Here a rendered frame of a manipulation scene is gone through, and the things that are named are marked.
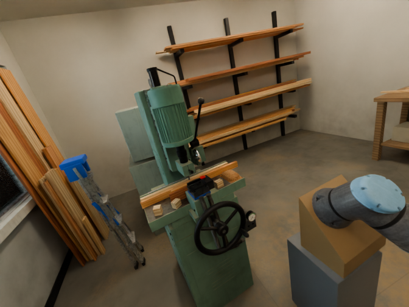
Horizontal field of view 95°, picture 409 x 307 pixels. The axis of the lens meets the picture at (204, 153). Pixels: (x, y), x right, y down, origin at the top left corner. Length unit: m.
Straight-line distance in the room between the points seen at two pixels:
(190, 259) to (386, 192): 0.98
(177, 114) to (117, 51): 2.52
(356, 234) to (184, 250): 0.86
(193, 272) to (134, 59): 2.95
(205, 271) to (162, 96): 1.07
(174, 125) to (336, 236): 0.92
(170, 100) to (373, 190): 0.91
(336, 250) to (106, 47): 3.38
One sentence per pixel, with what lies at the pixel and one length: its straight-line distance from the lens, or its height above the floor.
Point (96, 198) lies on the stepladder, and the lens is 1.77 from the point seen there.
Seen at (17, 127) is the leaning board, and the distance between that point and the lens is 2.55.
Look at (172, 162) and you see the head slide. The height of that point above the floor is 1.06.
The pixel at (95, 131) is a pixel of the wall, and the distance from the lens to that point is 3.41.
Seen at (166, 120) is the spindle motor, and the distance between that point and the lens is 0.99.
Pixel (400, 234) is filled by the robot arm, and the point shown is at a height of 0.83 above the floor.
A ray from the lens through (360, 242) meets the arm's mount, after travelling 1.18.
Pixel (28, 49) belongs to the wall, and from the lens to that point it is 3.59.
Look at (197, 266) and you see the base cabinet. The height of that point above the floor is 0.47.
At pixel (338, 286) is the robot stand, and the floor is 0.53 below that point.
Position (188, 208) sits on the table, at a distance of 1.06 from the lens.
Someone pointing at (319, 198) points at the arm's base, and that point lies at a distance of 1.07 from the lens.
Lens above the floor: 1.48
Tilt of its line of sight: 20 degrees down
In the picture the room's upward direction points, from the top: 13 degrees counter-clockwise
